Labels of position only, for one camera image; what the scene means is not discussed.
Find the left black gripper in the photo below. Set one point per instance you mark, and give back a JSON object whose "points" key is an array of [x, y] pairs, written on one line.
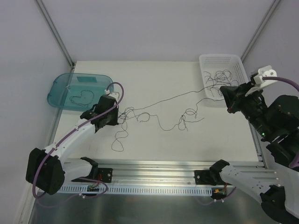
{"points": [[108, 115]]}

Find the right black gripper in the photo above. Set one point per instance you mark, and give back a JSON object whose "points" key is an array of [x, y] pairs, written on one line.
{"points": [[236, 97]]}

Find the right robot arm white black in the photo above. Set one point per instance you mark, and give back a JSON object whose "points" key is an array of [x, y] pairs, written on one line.
{"points": [[278, 126]]}

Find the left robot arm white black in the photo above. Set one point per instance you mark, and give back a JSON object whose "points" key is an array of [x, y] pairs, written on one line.
{"points": [[48, 169]]}

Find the teal translucent plastic bin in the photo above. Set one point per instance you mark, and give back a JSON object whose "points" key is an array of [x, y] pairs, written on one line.
{"points": [[78, 91]]}

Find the white perforated plastic basket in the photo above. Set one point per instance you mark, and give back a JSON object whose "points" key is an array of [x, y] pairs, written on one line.
{"points": [[220, 70]]}

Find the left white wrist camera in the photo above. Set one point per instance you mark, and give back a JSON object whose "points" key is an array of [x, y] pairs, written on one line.
{"points": [[113, 94]]}

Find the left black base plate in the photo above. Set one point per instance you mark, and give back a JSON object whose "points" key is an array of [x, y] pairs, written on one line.
{"points": [[104, 175]]}

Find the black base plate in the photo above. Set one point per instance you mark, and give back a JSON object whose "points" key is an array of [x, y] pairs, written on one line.
{"points": [[207, 177], [104, 175]]}

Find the aluminium mounting rail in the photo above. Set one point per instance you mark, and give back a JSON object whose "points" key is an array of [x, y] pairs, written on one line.
{"points": [[176, 173]]}

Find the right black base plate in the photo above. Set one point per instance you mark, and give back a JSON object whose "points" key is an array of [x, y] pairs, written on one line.
{"points": [[207, 177]]}

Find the white slotted cable duct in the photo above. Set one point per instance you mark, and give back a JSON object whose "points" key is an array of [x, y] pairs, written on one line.
{"points": [[136, 190]]}

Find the right aluminium frame post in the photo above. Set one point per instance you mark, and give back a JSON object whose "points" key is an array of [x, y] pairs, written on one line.
{"points": [[260, 28]]}

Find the aluminium frame post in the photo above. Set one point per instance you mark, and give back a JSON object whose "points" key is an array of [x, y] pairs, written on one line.
{"points": [[260, 28], [50, 23]]}

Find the left aluminium frame post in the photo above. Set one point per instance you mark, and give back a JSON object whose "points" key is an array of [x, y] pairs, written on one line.
{"points": [[50, 23]]}

